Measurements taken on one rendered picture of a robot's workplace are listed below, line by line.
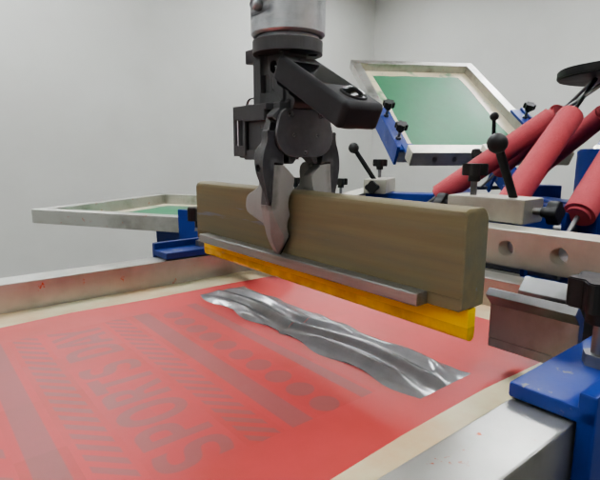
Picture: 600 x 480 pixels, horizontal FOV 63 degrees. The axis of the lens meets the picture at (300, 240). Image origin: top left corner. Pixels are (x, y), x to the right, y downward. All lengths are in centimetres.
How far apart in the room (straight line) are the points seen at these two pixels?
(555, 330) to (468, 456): 18
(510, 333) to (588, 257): 24
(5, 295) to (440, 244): 50
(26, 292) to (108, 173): 376
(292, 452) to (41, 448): 16
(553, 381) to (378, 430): 12
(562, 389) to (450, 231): 12
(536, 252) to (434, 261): 32
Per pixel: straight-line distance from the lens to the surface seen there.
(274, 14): 50
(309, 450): 34
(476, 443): 29
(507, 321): 45
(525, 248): 69
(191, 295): 67
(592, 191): 92
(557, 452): 32
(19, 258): 431
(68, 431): 39
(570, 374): 37
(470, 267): 37
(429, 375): 43
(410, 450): 34
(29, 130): 427
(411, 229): 39
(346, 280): 43
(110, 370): 47
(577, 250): 67
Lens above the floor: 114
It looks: 10 degrees down
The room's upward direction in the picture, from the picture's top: straight up
